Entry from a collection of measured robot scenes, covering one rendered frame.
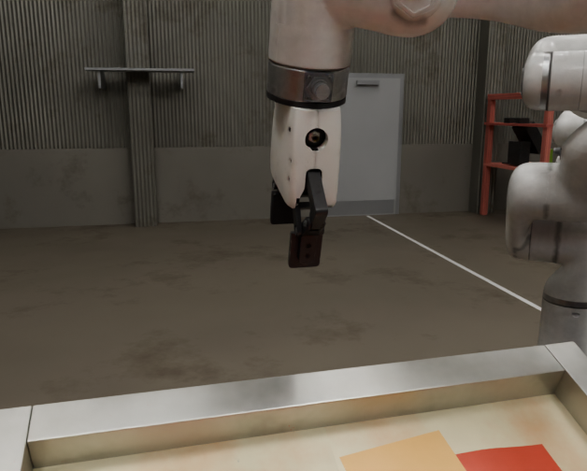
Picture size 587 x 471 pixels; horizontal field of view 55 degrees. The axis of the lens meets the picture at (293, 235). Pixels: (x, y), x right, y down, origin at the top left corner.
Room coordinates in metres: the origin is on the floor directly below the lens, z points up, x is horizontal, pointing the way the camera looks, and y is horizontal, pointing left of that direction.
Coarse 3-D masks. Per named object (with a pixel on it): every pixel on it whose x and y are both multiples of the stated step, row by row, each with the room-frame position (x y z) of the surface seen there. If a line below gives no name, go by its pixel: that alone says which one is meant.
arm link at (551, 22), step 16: (464, 0) 0.59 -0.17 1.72; (480, 0) 0.58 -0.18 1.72; (496, 0) 0.57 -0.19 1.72; (512, 0) 0.56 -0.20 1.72; (528, 0) 0.54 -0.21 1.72; (544, 0) 0.53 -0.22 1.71; (560, 0) 0.51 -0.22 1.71; (576, 0) 0.49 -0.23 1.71; (464, 16) 0.60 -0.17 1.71; (480, 16) 0.59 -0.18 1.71; (496, 16) 0.58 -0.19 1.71; (512, 16) 0.56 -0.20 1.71; (528, 16) 0.55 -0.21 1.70; (544, 16) 0.53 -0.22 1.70; (560, 16) 0.51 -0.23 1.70; (576, 16) 0.50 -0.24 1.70; (560, 32) 0.53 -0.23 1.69; (576, 32) 0.52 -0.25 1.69
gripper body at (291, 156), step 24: (288, 120) 0.52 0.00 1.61; (312, 120) 0.51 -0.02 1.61; (336, 120) 0.52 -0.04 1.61; (288, 144) 0.52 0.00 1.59; (312, 144) 0.53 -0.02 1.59; (336, 144) 0.52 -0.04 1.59; (288, 168) 0.52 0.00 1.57; (312, 168) 0.52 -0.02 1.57; (336, 168) 0.53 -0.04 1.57; (288, 192) 0.53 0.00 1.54; (336, 192) 0.53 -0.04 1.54
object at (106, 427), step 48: (240, 384) 0.48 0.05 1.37; (288, 384) 0.49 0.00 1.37; (336, 384) 0.49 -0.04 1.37; (384, 384) 0.50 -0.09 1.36; (432, 384) 0.50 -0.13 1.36; (480, 384) 0.51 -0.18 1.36; (528, 384) 0.53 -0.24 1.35; (576, 384) 0.52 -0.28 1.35; (0, 432) 0.41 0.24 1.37; (48, 432) 0.42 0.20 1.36; (96, 432) 0.42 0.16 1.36; (144, 432) 0.43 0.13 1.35; (192, 432) 0.45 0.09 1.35; (240, 432) 0.46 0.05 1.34
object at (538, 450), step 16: (496, 448) 0.48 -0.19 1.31; (512, 448) 0.48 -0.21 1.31; (528, 448) 0.48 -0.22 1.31; (544, 448) 0.48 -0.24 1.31; (464, 464) 0.46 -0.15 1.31; (480, 464) 0.46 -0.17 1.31; (496, 464) 0.46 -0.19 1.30; (512, 464) 0.46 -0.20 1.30; (528, 464) 0.46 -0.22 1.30; (544, 464) 0.46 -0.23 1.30
